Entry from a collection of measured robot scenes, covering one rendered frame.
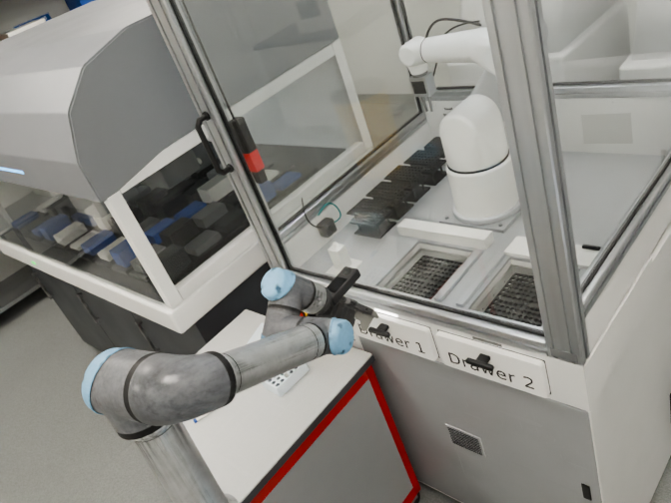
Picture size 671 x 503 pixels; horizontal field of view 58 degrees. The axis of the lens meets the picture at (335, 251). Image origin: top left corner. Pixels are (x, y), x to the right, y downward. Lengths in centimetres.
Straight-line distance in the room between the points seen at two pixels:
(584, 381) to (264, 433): 86
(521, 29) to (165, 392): 79
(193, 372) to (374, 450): 113
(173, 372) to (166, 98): 127
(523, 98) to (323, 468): 121
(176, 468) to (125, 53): 131
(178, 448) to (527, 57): 88
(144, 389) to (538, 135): 77
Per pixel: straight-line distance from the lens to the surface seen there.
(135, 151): 205
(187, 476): 119
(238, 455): 178
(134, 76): 206
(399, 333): 169
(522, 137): 113
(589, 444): 164
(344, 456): 193
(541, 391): 153
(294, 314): 135
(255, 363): 108
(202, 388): 100
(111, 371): 107
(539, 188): 117
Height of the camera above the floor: 197
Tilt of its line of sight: 31 degrees down
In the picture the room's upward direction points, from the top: 21 degrees counter-clockwise
